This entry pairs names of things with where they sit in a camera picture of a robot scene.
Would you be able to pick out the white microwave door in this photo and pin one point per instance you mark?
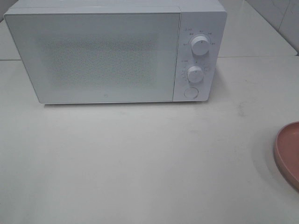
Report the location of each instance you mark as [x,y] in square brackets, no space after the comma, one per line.
[97,54]

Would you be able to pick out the white upper power knob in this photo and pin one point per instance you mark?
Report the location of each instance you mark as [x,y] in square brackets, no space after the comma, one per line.
[200,45]

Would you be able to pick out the white lower timer knob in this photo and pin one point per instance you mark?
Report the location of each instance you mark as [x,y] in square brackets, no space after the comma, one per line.
[195,74]

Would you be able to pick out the pink round plate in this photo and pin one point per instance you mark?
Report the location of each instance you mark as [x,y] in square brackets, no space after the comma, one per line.
[286,153]

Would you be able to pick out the white microwave oven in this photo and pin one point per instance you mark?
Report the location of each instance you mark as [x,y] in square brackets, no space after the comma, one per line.
[198,17]

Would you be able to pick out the white round door button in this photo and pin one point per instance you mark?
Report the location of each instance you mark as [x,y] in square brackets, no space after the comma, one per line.
[191,92]

